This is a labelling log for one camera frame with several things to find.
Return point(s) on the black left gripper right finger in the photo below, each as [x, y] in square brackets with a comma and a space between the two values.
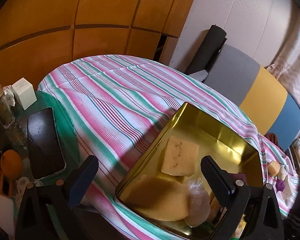
[230, 192]

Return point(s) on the black rolled mat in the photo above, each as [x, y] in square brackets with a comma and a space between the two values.
[208, 51]

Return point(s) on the yellow sponge block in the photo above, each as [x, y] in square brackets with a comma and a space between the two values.
[273, 168]

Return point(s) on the small white box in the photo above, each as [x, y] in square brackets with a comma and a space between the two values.
[24, 93]

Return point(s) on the striped pink green tablecloth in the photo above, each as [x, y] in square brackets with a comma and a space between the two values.
[119, 104]

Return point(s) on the large beige carton box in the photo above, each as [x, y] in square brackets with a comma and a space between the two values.
[287, 191]

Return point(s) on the glass spice jar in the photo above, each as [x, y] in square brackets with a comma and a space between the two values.
[6, 115]

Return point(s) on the clear plastic ball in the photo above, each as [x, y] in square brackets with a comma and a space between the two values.
[199, 203]

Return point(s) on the pink patterned curtain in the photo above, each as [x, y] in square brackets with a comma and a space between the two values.
[286, 67]

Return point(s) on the large tan sponge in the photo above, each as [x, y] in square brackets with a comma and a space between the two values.
[159, 199]

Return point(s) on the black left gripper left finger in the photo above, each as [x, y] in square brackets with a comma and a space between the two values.
[70, 191]

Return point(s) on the yellow sponge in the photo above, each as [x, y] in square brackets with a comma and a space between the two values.
[179, 157]

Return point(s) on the gold metal tin box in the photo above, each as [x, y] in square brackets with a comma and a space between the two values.
[226, 148]

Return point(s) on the grey yellow blue chair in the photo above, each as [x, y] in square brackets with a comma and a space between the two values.
[259, 95]

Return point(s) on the wooden wardrobe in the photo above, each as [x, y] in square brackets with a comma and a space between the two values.
[37, 36]

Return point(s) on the orange fruit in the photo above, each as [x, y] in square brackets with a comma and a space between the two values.
[11, 164]

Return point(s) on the black smartphone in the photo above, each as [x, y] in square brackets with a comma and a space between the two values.
[45, 153]

